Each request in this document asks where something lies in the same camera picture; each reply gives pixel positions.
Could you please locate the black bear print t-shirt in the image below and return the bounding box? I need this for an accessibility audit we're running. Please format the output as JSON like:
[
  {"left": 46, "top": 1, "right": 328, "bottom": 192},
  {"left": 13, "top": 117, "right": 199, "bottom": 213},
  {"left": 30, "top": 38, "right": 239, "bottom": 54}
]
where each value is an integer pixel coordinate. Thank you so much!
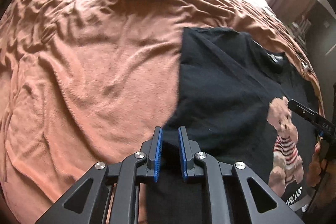
[{"left": 146, "top": 28, "right": 318, "bottom": 223}]

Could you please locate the right hand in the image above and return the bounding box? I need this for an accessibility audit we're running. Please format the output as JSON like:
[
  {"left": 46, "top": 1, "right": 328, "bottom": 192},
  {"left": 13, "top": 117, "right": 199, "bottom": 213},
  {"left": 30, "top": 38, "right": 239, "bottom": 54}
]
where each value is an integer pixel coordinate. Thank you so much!
[{"left": 306, "top": 142, "right": 327, "bottom": 187}]

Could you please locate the white bedside shelf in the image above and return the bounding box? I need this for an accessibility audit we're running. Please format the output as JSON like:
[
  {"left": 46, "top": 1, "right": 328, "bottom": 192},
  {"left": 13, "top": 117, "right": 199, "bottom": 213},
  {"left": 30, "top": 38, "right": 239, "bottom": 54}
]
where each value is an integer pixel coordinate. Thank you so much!
[{"left": 289, "top": 15, "right": 311, "bottom": 50}]

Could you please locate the brown bed blanket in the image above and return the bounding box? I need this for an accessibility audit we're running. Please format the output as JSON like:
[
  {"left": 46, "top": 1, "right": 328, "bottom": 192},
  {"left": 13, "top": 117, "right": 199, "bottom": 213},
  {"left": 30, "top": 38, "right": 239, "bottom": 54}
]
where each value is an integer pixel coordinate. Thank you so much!
[{"left": 1, "top": 0, "right": 318, "bottom": 223}]

